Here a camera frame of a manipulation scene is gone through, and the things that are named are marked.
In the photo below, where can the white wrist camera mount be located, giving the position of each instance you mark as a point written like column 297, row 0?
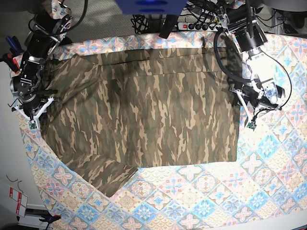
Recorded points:
column 33, row 121
column 250, row 121

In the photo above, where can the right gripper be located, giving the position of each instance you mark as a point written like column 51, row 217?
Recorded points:
column 32, row 103

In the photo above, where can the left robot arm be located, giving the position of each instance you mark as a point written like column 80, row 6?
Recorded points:
column 242, row 23

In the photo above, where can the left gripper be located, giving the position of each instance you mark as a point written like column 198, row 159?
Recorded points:
column 252, row 96

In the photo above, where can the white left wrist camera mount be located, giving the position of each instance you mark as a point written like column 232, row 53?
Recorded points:
column 250, row 121

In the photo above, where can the red white label tag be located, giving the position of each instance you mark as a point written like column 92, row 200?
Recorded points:
column 21, row 200

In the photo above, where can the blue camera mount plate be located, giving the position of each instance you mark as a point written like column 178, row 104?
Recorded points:
column 173, row 7

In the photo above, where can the blue table clamp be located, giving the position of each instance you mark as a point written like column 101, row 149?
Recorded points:
column 15, row 45

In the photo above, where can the red black table clamp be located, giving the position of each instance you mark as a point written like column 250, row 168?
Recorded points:
column 11, row 62

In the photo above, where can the white power strip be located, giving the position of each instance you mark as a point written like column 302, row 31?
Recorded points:
column 210, row 27

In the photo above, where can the camouflage T-shirt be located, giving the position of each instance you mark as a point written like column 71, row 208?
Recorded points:
column 122, row 111

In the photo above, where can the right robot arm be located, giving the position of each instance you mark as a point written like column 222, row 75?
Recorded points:
column 29, row 86

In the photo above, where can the black blue bottom clamp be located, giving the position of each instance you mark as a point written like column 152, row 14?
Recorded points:
column 49, row 218

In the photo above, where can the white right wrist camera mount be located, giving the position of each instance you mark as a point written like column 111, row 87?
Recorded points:
column 33, row 121

